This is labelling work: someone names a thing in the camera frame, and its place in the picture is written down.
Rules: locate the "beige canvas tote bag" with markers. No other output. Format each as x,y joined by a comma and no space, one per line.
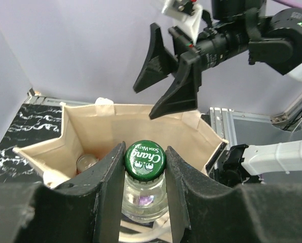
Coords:
96,129

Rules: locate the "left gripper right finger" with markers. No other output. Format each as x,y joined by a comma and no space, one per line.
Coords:
203,210

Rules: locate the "clear glass bottle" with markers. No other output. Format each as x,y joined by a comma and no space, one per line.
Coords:
145,193

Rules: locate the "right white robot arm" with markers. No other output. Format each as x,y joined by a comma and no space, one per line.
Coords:
258,59

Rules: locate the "red cola can front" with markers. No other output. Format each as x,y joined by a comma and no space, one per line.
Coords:
85,162

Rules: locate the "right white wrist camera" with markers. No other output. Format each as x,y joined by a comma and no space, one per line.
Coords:
187,16

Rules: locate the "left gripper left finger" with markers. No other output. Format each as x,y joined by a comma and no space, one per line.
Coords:
86,208

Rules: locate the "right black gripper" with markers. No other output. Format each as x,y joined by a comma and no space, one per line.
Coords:
214,45

